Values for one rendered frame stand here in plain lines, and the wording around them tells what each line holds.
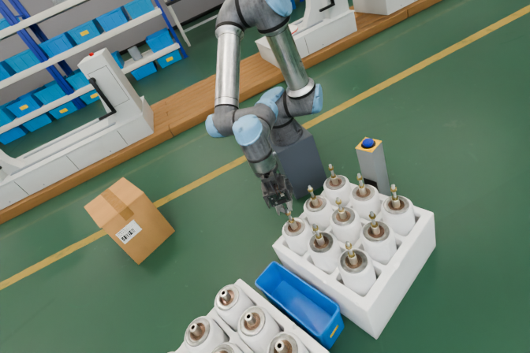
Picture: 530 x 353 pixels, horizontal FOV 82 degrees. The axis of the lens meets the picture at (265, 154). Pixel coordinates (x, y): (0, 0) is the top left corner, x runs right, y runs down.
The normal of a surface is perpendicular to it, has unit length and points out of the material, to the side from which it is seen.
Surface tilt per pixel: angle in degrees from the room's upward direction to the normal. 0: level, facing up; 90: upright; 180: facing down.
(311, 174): 90
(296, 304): 0
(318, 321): 0
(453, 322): 0
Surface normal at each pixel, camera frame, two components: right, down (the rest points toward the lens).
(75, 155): 0.32, 0.45
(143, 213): 0.65, 0.22
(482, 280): -0.35, -0.76
